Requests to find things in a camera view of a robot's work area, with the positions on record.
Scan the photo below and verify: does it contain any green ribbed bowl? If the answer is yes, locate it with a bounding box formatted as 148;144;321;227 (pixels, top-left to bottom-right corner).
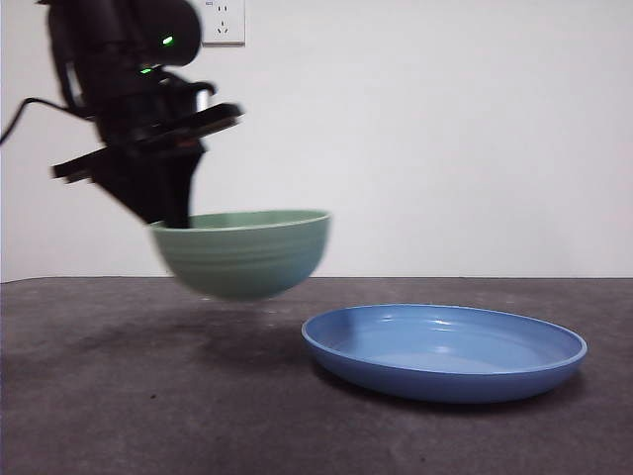
149;209;333;302

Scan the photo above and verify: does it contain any blue plate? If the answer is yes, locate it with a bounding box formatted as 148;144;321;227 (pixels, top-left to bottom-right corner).
301;303;588;404

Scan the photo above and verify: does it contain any white wall socket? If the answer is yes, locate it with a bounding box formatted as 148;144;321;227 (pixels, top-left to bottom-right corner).
199;0;246;48

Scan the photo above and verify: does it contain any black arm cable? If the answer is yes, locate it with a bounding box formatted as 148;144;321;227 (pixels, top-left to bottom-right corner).
0;97;95;145

